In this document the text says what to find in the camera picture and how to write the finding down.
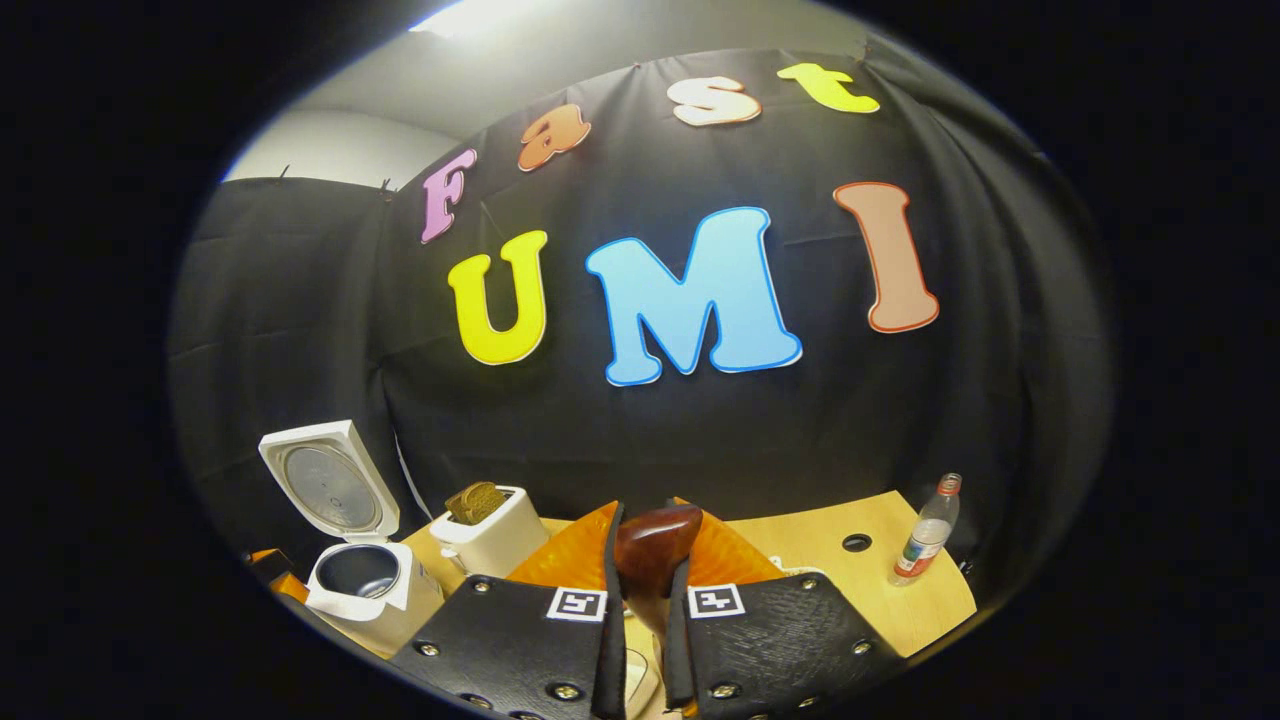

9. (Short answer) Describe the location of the black backdrop cloth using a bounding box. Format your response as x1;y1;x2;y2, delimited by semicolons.
170;45;1116;621

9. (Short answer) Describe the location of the white rice cooker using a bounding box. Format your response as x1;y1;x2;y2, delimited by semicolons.
258;420;446;656

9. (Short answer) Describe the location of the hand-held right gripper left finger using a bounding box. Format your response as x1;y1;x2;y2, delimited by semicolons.
388;500;629;720

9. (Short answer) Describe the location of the brown wooden spoon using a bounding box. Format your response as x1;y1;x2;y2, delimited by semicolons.
612;503;704;646

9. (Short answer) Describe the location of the clear plastic bottle red label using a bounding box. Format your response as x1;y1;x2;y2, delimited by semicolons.
890;473;963;586

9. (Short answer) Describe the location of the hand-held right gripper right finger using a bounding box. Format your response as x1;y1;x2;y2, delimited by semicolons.
665;497;909;720

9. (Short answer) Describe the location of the white toaster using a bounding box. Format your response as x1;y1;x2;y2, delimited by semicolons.
430;485;551;579

